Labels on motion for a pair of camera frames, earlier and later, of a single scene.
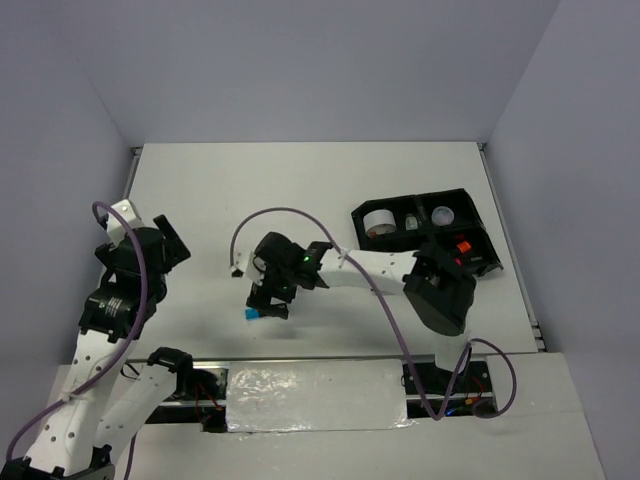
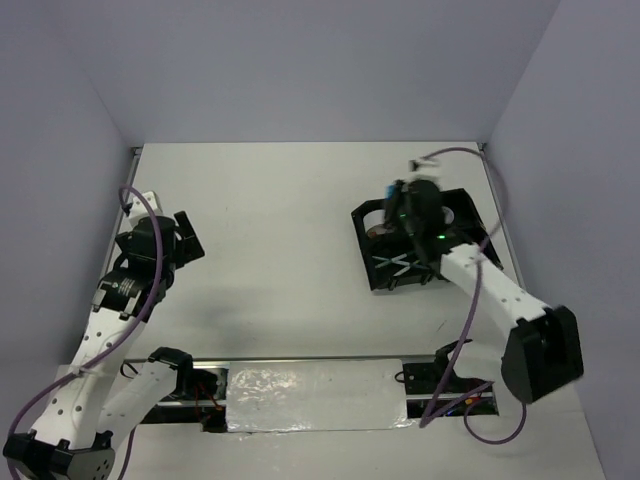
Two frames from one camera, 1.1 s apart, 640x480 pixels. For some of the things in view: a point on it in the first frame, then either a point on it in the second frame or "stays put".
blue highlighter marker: x=251 y=314 → x=389 y=191
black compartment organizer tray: x=448 y=218 stays put
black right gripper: x=261 y=297 → x=399 y=196
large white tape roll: x=378 y=222 stays put
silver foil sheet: x=318 y=395 stays put
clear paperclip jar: x=443 y=216 stays put
